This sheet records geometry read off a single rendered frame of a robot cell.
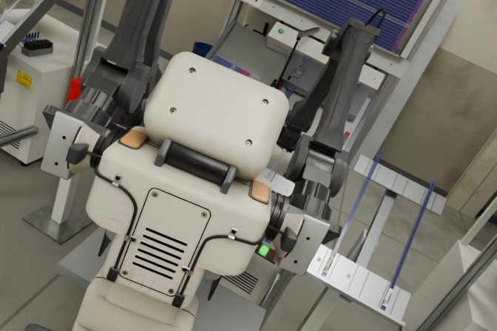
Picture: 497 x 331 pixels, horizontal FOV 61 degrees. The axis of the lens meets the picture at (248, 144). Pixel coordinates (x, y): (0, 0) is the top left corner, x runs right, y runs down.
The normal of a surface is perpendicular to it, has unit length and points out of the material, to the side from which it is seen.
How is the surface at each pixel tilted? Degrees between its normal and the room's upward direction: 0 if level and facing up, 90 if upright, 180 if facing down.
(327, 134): 41
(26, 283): 0
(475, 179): 90
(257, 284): 90
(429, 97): 90
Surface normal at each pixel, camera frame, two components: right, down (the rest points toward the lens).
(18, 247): 0.37, -0.82
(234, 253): -0.07, 0.29
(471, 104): -0.29, 0.34
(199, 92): 0.16, -0.25
